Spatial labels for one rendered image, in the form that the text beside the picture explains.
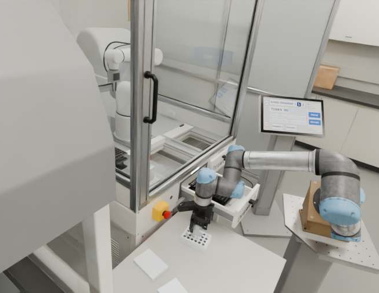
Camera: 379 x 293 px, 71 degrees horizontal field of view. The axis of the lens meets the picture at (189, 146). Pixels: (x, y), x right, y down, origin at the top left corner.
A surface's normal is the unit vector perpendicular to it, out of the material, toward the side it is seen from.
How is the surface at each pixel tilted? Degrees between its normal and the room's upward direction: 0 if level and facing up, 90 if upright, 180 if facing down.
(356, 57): 90
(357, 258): 0
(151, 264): 0
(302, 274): 90
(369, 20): 90
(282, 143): 90
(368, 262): 0
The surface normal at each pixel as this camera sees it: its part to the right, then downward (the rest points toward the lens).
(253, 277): 0.11, -0.88
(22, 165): 0.81, 0.00
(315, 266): -0.26, 0.43
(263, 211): 0.04, 0.47
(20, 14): 0.62, -0.44
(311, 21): -0.57, 0.33
